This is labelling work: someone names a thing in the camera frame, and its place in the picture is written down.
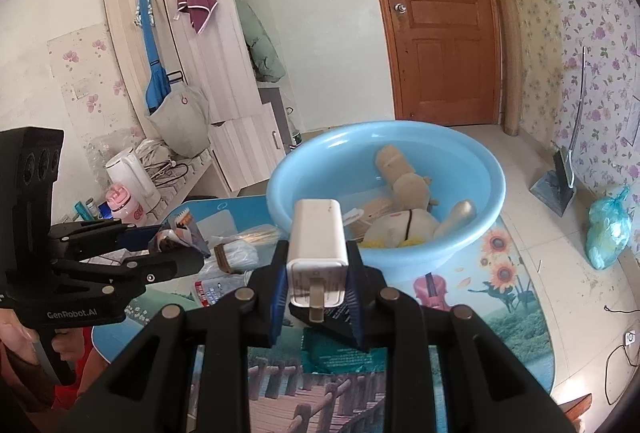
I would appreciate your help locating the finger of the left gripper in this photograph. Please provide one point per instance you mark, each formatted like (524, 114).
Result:
(133, 275)
(99, 237)

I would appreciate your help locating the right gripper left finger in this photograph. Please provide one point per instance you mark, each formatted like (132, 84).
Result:
(147, 387)

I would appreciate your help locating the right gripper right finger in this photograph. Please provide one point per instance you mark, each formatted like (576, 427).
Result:
(453, 355)

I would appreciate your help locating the white USB charger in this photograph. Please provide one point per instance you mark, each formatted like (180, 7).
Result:
(317, 262)

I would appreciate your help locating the person's left hand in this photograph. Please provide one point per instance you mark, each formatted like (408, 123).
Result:
(68, 343)

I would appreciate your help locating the pink cup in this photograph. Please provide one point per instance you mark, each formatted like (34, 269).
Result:
(124, 205)

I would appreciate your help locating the white electric kettle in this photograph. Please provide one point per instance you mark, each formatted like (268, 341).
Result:
(126, 169)

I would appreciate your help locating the crumpled clear plastic bag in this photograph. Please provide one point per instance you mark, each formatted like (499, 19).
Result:
(232, 260)

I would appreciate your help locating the grey tote bag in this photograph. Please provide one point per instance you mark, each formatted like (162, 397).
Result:
(182, 120)

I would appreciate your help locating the light wood wardrobe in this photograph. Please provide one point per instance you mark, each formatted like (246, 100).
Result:
(245, 140)

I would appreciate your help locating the beige plush toy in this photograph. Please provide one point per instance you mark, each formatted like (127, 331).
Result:
(403, 218)

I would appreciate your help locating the cyan plastic garbage bag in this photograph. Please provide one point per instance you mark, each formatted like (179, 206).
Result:
(609, 230)

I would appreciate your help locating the light blue plastic basin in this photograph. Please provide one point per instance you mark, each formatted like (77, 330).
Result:
(340, 165)

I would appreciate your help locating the green hanging jacket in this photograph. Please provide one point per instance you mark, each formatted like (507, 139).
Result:
(265, 61)

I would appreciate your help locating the rolled beige mat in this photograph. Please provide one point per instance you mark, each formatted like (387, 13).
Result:
(512, 66)

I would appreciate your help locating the brown wooden door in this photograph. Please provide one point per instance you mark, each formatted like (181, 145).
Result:
(444, 60)

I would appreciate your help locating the blue hanging strap bag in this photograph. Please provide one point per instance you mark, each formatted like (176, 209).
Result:
(159, 86)

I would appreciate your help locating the dustpan with long handle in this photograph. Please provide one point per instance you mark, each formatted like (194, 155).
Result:
(556, 189)

